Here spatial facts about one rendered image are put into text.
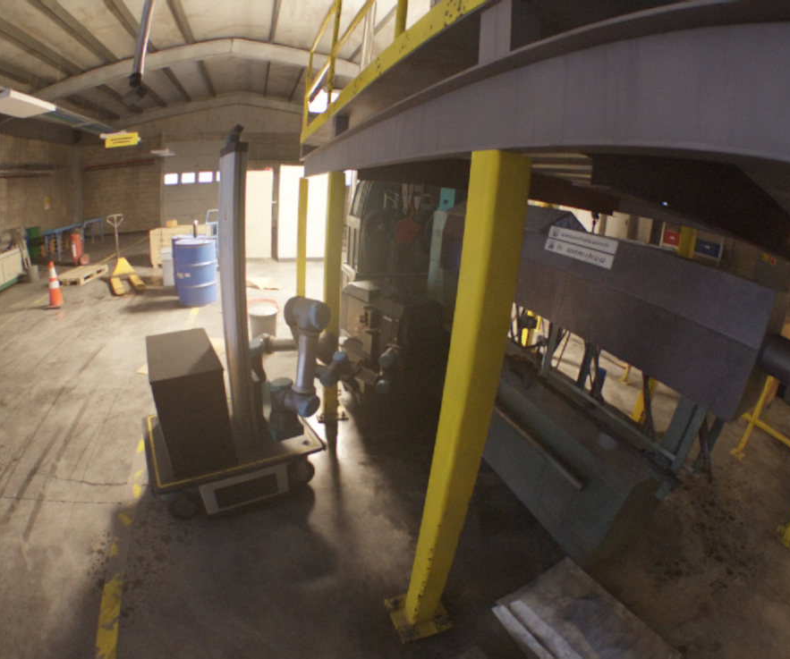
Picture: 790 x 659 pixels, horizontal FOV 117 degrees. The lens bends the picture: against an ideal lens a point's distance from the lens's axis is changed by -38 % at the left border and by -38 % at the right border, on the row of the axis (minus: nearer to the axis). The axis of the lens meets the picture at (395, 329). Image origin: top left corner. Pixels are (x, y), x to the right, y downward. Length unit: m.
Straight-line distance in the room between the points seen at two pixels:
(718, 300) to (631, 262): 0.44
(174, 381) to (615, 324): 1.87
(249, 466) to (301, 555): 0.50
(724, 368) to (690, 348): 0.16
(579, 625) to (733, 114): 1.56
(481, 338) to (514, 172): 0.36
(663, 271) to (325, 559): 1.92
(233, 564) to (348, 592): 0.55
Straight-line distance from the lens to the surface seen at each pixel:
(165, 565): 2.05
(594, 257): 1.84
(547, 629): 1.62
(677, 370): 1.58
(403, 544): 2.01
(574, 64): 0.74
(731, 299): 1.50
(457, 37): 1.14
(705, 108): 0.57
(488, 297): 0.82
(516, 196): 0.82
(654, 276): 1.64
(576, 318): 1.89
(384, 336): 2.71
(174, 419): 1.79
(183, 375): 1.69
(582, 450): 1.90
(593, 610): 1.70
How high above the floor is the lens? 1.58
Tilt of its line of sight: 20 degrees down
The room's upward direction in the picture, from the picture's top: 5 degrees clockwise
